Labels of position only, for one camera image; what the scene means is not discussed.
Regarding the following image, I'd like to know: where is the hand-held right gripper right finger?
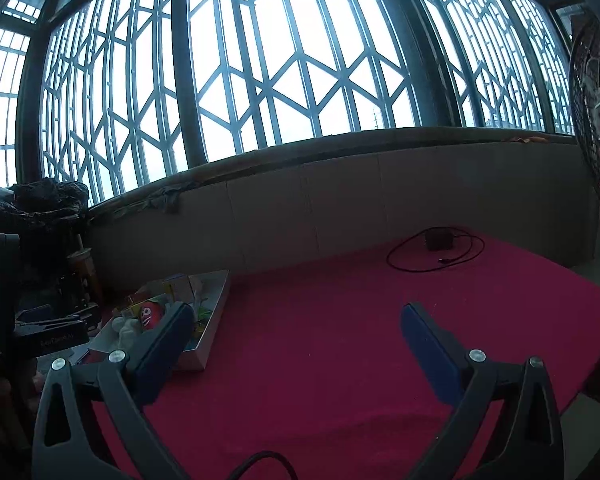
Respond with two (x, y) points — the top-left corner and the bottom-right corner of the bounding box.
(400, 301), (566, 480)

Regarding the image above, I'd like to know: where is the black plastic bag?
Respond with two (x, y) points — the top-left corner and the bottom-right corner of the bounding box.
(0, 177), (91, 261)

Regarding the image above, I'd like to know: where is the red chili plush toy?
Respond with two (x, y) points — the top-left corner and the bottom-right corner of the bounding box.
(139, 299), (167, 331)

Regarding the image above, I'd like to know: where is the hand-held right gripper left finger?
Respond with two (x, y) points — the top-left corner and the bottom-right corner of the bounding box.
(31, 301), (197, 480)

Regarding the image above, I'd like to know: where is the grey cloth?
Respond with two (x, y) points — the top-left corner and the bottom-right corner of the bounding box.
(87, 182), (201, 221)

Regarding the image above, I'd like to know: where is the white cardboard tray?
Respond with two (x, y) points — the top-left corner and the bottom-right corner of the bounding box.
(72, 269), (231, 372)

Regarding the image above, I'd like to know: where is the black power adapter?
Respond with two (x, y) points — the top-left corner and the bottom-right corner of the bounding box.
(425, 228), (456, 252)

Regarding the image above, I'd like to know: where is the black wire rack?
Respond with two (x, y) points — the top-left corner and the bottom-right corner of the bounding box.
(569, 12), (600, 226)

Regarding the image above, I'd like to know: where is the window with metal grille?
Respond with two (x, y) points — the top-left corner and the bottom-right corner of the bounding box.
(0, 0), (581, 211)

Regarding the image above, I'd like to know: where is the white plush toy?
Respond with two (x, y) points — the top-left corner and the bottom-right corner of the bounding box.
(111, 310), (143, 351)

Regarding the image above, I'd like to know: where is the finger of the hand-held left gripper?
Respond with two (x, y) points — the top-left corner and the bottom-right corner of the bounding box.
(21, 309), (101, 330)

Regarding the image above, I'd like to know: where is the black charger cable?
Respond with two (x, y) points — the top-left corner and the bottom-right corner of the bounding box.
(386, 227), (486, 273)

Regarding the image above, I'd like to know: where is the orange drink cup with straw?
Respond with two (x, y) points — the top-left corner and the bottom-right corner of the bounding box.
(66, 232), (103, 306)

